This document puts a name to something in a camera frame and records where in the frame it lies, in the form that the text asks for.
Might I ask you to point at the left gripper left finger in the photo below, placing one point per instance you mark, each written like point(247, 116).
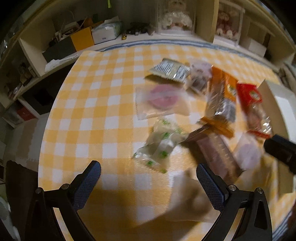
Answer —
point(42, 223)

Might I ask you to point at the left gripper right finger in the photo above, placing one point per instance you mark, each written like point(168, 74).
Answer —
point(255, 223)

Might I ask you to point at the pink white small packet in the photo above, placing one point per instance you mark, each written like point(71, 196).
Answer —
point(247, 153)

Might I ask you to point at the red snack packet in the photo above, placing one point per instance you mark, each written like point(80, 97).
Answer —
point(252, 105)

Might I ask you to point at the white cardboard tray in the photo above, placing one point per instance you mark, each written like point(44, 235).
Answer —
point(279, 104)

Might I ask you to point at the brown chocolate snack pack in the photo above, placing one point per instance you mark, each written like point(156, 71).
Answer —
point(209, 148)

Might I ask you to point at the orange snack bar packet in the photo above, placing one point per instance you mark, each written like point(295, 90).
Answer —
point(220, 112)

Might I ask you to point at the white brown candy packet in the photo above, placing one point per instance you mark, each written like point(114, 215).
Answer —
point(199, 76)

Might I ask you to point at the green white snack packet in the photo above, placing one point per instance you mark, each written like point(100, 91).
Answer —
point(163, 139)

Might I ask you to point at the silver beige snack packet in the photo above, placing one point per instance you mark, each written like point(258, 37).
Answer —
point(171, 69)

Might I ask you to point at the purple round pastry pack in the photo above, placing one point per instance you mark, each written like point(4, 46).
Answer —
point(160, 100)

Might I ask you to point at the blue striped mat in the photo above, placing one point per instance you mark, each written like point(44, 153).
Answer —
point(115, 44)

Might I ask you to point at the white storage box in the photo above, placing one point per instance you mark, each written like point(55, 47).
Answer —
point(253, 46)

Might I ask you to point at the yellow white checkered cloth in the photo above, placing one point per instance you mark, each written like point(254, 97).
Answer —
point(94, 118)

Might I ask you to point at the red dress doll case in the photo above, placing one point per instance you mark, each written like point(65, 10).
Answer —
point(229, 21)

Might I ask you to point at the white dress doll case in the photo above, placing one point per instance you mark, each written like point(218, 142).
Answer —
point(176, 17)

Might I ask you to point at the wooden shelf unit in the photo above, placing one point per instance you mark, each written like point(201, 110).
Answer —
point(46, 16)

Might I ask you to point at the orange box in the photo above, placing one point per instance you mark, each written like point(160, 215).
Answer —
point(82, 39)

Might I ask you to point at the tissue box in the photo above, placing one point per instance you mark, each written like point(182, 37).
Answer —
point(107, 31)

